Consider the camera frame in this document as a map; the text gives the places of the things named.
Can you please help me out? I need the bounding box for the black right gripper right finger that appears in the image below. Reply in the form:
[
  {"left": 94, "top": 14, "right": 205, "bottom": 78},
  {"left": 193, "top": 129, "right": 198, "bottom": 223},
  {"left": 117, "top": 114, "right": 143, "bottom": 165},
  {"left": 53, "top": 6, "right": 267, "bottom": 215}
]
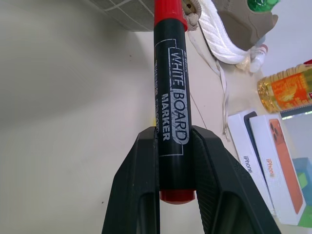
[{"left": 190, "top": 125, "right": 281, "bottom": 234}]

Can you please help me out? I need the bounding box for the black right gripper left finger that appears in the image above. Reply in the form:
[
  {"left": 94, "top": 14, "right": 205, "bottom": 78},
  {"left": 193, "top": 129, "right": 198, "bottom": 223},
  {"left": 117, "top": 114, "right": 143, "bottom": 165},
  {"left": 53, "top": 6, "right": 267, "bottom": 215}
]
[{"left": 101, "top": 126, "right": 160, "bottom": 234}]

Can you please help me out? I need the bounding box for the red whiteboard marker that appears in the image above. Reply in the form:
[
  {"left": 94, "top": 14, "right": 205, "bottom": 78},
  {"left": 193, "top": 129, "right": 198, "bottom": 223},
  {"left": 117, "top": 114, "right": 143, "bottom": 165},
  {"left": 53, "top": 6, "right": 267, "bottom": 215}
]
[{"left": 153, "top": 0, "right": 196, "bottom": 205}]

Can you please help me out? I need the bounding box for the white iPhone box dark phone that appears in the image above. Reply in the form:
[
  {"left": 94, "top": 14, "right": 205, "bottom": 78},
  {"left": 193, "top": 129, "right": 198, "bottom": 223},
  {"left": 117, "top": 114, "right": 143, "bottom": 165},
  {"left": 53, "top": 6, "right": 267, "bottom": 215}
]
[{"left": 227, "top": 111, "right": 276, "bottom": 216}]

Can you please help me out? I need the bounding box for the white iPhone box orange phone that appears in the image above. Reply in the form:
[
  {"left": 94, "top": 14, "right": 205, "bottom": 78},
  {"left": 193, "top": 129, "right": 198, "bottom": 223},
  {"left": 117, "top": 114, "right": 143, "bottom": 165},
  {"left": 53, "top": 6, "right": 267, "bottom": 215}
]
[{"left": 248, "top": 115, "right": 307, "bottom": 226}]

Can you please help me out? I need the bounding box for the light blue box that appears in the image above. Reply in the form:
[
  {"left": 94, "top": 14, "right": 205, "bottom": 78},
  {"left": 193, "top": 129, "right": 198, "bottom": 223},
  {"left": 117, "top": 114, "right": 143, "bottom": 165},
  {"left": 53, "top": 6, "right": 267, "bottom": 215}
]
[{"left": 292, "top": 157, "right": 312, "bottom": 226}]

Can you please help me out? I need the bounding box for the white shoelace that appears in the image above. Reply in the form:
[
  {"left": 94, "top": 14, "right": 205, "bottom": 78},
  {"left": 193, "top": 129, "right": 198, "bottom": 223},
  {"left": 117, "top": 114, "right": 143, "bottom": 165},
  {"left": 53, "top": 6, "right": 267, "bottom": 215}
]
[{"left": 187, "top": 31, "right": 231, "bottom": 143}]

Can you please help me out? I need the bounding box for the spiral notebook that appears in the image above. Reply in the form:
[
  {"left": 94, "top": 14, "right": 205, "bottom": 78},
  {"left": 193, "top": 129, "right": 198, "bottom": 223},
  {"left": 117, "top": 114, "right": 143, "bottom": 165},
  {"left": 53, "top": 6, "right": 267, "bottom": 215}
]
[{"left": 279, "top": 106, "right": 312, "bottom": 119}]

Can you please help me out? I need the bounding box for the yellow cooking oil bottle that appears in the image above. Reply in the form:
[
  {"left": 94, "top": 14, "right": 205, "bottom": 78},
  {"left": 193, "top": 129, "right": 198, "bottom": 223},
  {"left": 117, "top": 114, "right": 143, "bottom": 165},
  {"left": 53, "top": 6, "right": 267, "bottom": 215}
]
[{"left": 256, "top": 58, "right": 312, "bottom": 114}]

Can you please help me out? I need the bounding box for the small white bottle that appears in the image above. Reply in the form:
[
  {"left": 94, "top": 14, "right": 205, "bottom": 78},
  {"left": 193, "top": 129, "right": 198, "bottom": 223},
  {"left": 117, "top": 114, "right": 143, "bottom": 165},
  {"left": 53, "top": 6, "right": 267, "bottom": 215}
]
[{"left": 249, "top": 45, "right": 269, "bottom": 73}]

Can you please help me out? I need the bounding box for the beige sneaker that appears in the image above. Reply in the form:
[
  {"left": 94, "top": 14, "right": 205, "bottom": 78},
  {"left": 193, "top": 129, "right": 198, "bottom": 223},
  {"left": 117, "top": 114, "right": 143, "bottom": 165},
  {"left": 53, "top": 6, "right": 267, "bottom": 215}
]
[{"left": 179, "top": 0, "right": 279, "bottom": 65}]

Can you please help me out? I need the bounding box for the green plastic bottle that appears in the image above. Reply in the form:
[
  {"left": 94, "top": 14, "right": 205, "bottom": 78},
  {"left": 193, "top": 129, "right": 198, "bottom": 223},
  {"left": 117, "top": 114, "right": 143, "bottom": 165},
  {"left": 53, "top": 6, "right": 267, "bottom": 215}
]
[{"left": 247, "top": 0, "right": 280, "bottom": 13}]

